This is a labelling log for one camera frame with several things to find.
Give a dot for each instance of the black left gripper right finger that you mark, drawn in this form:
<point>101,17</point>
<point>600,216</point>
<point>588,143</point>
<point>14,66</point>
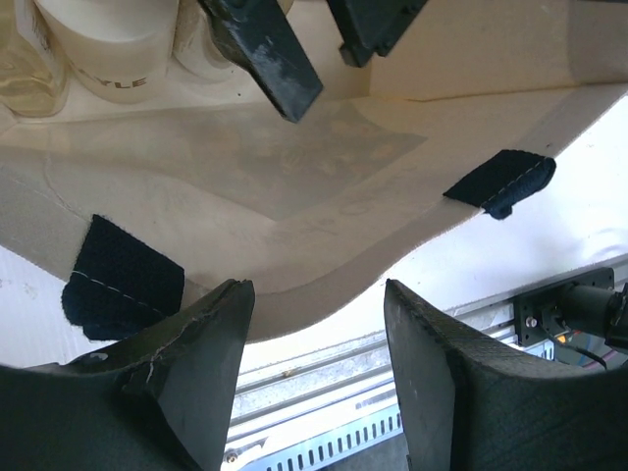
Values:
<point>470,402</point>

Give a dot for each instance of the clear yellow liquid bottle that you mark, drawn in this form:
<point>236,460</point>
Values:
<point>34,71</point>

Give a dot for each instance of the grey slotted cable duct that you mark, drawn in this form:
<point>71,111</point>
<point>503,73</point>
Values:
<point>312,444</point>

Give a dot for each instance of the aluminium mounting rail front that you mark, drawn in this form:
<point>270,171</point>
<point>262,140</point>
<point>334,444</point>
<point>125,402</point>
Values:
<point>311,381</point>

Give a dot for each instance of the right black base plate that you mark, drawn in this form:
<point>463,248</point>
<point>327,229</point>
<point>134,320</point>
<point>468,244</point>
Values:
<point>578,303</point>

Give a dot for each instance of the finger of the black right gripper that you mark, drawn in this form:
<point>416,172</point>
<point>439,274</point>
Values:
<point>372,27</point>
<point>256,36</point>

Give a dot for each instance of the cream canvas tote bag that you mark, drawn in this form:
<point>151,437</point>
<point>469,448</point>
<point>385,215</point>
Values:
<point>466,114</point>

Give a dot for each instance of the cream cylindrical bottle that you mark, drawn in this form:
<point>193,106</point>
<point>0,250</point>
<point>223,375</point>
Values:
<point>118,49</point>

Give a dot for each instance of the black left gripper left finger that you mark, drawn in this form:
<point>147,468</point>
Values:
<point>159,400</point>

